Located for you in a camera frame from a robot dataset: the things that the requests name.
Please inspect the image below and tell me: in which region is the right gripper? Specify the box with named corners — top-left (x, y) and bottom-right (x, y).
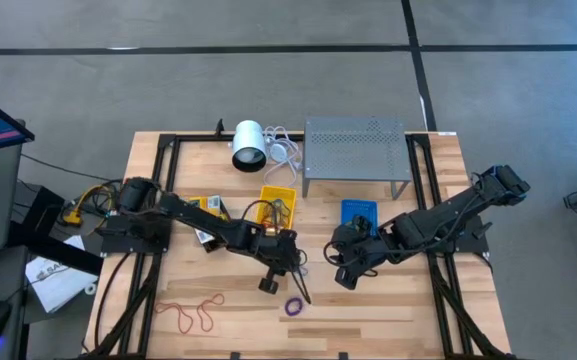
top-left (330, 214), bottom-right (399, 271)

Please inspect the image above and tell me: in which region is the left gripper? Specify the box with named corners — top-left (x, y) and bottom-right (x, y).
top-left (227, 222), bottom-right (314, 306)

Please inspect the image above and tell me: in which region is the blue plastic basket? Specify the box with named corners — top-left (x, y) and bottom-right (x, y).
top-left (340, 198), bottom-right (380, 239)

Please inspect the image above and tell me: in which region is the grey perforated metal shelf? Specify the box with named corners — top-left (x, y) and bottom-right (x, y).
top-left (301, 116), bottom-right (413, 200)

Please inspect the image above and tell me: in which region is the yellow plastic basket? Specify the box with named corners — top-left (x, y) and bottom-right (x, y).
top-left (257, 184), bottom-right (299, 231)

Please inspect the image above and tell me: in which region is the black plastic basket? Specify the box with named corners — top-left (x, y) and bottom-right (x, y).
top-left (187, 194), bottom-right (234, 254)

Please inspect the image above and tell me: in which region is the white cylinder spot lamp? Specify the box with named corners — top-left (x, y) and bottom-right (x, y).
top-left (231, 119), bottom-right (268, 174)

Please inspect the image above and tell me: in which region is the white paper sheet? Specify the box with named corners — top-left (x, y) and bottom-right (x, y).
top-left (24, 234), bottom-right (101, 314)

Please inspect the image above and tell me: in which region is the black floor stand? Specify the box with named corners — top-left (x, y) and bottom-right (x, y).
top-left (10, 180), bottom-right (104, 276)

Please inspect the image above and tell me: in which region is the purple coil keychain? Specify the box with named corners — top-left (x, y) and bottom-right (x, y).
top-left (284, 296), bottom-right (305, 317)

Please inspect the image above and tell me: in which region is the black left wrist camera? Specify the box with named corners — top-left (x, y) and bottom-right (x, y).
top-left (257, 276), bottom-right (280, 296)

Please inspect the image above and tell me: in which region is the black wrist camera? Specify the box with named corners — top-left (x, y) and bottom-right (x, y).
top-left (257, 276), bottom-right (280, 296)
top-left (334, 268), bottom-right (360, 292)

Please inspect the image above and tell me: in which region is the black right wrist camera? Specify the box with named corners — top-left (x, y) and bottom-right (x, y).
top-left (334, 268), bottom-right (360, 292)

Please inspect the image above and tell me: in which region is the white lamp cable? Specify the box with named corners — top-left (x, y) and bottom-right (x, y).
top-left (262, 125), bottom-right (303, 189)

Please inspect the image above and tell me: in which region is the black aluminium rig frame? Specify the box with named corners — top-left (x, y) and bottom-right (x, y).
top-left (85, 130), bottom-right (517, 360)

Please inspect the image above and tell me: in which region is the yellow cable plug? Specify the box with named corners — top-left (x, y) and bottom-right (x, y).
top-left (59, 201), bottom-right (85, 229)

